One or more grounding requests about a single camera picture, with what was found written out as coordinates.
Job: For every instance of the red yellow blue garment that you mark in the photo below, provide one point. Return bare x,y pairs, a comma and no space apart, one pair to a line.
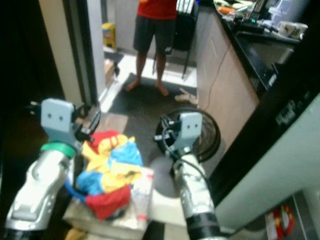
110,170

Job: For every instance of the red white package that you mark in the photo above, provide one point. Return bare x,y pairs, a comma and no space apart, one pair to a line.
277,222

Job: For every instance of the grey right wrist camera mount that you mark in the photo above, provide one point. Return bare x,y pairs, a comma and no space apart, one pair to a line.
190,127

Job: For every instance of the brown wooden board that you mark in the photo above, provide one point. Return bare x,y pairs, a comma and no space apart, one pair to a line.
114,122

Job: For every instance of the translucent silvery laundry box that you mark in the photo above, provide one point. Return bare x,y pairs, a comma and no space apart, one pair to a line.
141,200

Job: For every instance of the dark door frame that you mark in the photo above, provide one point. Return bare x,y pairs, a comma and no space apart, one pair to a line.
80,50

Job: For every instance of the white plastic stool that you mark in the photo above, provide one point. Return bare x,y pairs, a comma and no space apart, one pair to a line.
162,204

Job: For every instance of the black floor mat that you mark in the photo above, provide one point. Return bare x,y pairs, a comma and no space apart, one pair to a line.
140,107

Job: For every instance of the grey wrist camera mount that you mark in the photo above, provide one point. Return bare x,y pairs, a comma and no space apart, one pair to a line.
60,120
190,127

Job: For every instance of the white countertop appliance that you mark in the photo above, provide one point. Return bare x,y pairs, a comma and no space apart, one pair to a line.
285,10

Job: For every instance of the black chair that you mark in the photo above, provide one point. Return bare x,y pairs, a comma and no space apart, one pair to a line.
185,30

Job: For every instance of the person in red shirt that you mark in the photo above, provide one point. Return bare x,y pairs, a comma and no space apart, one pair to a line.
155,35

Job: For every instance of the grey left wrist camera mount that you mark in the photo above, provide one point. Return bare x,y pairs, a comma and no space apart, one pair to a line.
60,120

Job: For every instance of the black device with green light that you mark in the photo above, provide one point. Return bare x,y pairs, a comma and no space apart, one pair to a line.
255,22

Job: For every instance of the black floor fan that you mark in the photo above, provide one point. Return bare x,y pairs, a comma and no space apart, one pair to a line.
212,135

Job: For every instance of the brown cardboard box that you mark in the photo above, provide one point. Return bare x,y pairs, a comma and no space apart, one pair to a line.
108,70

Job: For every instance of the black kitchen countertop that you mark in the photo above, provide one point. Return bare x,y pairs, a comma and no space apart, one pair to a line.
245,55

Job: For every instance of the patterned white mug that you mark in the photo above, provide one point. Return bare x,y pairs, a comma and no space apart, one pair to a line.
291,29

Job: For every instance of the wooden kitchen cabinet front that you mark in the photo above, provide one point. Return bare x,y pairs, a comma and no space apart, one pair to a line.
225,85

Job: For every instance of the steel kitchen sink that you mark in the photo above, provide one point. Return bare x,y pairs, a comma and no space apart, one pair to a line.
275,50

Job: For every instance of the white washing machine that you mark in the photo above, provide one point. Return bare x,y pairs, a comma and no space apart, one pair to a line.
265,170

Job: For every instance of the yellow box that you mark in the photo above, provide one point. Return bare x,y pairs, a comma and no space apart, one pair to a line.
108,35

